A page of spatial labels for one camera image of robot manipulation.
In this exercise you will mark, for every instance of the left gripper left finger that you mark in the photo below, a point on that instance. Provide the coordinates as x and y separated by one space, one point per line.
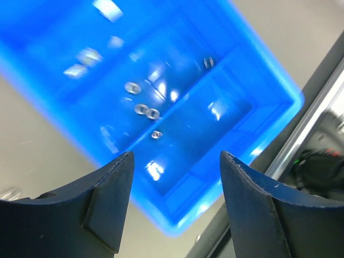
84 218

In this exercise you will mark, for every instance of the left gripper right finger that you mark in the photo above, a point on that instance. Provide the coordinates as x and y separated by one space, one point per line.
270 219

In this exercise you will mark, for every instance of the blue compartment bin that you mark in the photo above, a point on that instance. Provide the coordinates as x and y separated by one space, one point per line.
215 83

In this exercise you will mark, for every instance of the silver T-slot nut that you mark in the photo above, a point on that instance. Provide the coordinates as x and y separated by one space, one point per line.
89 57
76 71

